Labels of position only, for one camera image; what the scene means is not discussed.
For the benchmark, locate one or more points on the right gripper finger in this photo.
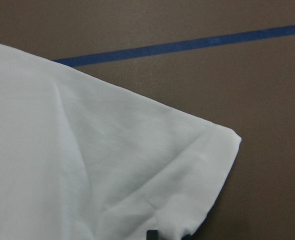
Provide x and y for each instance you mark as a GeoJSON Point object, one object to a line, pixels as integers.
{"type": "Point", "coordinates": [152, 234]}

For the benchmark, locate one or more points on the white long-sleeve printed shirt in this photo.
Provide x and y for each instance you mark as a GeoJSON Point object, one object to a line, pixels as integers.
{"type": "Point", "coordinates": [83, 159]}

